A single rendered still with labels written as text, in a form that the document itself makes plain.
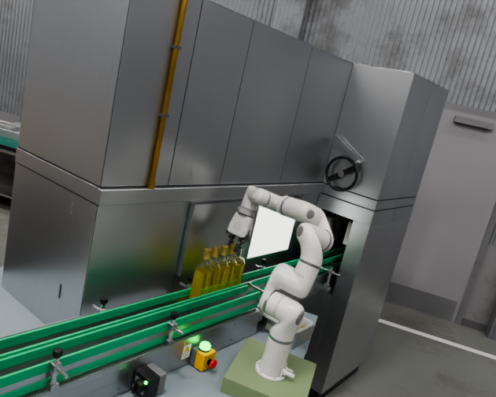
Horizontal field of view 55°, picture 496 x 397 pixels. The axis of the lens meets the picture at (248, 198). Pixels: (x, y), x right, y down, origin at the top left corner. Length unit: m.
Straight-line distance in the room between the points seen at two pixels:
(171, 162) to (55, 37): 0.64
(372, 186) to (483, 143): 2.48
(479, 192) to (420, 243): 0.76
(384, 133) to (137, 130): 1.54
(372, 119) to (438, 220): 2.52
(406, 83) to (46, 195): 1.93
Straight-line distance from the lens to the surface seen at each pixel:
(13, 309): 2.26
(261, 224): 2.51
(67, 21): 1.99
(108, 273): 1.92
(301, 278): 1.77
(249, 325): 2.24
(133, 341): 1.73
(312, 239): 1.76
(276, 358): 1.88
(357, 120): 2.91
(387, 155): 2.82
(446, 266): 5.34
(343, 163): 2.92
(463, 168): 5.17
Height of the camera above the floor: 1.83
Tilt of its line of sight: 12 degrees down
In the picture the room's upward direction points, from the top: 13 degrees clockwise
